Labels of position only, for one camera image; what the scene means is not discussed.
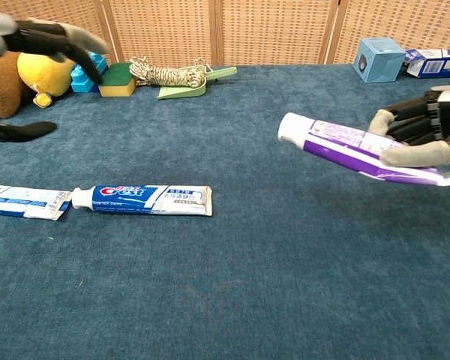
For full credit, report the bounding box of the woven rattan folding screen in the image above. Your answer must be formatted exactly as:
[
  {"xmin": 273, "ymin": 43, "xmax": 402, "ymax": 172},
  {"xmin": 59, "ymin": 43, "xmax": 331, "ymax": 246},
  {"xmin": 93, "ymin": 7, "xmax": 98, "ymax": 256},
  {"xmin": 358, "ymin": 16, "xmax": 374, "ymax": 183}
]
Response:
[{"xmin": 0, "ymin": 0, "xmax": 450, "ymax": 67}]

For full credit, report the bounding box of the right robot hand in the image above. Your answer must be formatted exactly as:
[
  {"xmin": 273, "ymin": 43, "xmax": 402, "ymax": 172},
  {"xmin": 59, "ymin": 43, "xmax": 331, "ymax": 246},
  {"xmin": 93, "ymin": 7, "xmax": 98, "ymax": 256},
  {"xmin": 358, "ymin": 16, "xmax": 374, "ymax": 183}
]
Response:
[{"xmin": 367, "ymin": 85, "xmax": 450, "ymax": 168}]

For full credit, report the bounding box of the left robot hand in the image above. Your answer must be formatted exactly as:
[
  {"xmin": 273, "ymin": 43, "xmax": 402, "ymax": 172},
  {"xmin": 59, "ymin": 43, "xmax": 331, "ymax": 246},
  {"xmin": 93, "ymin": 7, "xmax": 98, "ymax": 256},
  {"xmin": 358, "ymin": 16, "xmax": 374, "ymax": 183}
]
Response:
[{"xmin": 0, "ymin": 9, "xmax": 110, "ymax": 144}]

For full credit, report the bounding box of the light green dustpan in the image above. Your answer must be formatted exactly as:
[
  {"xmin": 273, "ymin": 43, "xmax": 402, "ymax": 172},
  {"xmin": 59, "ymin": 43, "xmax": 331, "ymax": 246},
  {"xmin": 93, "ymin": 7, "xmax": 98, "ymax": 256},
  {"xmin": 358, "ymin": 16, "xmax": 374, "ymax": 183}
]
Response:
[{"xmin": 156, "ymin": 65, "xmax": 238, "ymax": 101}]

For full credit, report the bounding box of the blue Crest toothpaste tube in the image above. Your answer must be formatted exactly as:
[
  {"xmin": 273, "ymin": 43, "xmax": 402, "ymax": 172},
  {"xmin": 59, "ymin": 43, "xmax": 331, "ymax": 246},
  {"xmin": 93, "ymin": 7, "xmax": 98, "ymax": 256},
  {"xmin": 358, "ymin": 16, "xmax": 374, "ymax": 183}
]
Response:
[{"xmin": 71, "ymin": 184, "xmax": 214, "ymax": 218}]

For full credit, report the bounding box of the brown plush toy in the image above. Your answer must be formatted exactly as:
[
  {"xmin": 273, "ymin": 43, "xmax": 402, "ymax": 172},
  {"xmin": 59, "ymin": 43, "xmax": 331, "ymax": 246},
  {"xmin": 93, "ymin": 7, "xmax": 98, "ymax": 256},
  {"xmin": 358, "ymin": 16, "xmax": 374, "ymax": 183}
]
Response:
[{"xmin": 0, "ymin": 50, "xmax": 35, "ymax": 120}]

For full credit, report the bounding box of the blue toy building block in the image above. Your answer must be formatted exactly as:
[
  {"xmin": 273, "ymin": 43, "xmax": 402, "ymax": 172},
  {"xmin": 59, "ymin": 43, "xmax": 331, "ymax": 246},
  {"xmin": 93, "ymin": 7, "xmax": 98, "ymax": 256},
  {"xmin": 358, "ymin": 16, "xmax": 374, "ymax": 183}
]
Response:
[{"xmin": 70, "ymin": 51, "xmax": 110, "ymax": 94}]

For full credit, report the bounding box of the blue white carton box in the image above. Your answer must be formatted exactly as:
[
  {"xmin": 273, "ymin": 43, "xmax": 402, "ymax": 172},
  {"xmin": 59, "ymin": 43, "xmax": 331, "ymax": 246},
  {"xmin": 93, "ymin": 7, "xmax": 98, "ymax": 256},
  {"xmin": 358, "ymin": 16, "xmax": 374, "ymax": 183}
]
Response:
[{"xmin": 403, "ymin": 48, "xmax": 450, "ymax": 80}]

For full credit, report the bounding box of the purple white toothpaste tube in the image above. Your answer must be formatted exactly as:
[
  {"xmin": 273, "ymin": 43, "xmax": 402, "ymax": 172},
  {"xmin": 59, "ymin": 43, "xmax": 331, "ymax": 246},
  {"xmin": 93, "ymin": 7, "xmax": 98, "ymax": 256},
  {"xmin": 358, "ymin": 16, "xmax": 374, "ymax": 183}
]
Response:
[{"xmin": 277, "ymin": 112, "xmax": 450, "ymax": 188}]

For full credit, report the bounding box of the green yellow sponge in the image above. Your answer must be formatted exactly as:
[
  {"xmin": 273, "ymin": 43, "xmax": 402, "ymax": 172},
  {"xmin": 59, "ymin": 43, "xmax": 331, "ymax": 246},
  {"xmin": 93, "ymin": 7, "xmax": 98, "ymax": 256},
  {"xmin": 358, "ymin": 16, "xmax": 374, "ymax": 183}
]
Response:
[{"xmin": 97, "ymin": 62, "xmax": 137, "ymax": 98}]

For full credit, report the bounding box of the flattened blue white toothpaste tube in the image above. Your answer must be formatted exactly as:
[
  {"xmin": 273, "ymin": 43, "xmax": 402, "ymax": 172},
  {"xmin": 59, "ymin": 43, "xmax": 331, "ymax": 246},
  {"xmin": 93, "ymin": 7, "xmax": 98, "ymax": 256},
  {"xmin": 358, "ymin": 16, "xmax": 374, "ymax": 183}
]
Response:
[{"xmin": 0, "ymin": 184, "xmax": 73, "ymax": 222}]

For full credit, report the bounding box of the beige rope bundle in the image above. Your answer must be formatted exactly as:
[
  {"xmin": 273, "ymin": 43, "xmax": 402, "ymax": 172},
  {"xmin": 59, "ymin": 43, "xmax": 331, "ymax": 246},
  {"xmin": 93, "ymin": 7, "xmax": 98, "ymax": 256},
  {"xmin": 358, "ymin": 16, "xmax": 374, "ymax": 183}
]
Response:
[{"xmin": 129, "ymin": 55, "xmax": 208, "ymax": 89}]

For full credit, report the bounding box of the yellow plush toy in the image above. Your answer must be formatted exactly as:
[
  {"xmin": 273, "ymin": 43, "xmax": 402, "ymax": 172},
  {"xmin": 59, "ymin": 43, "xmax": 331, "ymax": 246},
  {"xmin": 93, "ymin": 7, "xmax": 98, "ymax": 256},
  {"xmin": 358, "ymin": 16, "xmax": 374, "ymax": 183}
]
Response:
[{"xmin": 16, "ymin": 52, "xmax": 78, "ymax": 110}]

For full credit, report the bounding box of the light blue cube box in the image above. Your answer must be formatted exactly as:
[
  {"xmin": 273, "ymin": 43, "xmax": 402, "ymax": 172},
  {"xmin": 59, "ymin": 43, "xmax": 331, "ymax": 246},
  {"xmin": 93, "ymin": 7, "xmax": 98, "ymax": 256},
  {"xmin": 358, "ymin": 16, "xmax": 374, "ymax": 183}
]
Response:
[{"xmin": 352, "ymin": 36, "xmax": 407, "ymax": 84}]

